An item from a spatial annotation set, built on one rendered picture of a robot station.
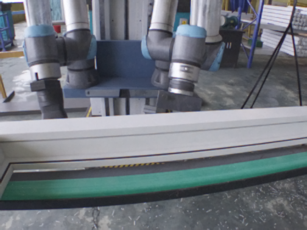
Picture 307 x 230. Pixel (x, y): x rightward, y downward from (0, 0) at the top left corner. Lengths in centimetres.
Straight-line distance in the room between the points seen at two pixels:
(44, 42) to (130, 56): 64
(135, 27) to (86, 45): 52
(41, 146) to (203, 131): 31
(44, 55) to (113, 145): 36
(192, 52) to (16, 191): 52
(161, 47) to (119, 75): 54
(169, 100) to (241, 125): 24
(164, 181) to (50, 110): 41
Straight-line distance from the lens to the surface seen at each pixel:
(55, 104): 65
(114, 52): 120
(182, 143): 42
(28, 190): 40
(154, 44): 76
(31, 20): 104
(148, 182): 37
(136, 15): 124
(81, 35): 79
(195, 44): 61
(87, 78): 110
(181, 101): 61
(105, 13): 121
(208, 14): 97
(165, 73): 107
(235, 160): 47
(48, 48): 65
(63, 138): 39
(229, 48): 426
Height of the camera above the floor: 114
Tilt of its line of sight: 30 degrees down
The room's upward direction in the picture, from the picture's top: 3 degrees clockwise
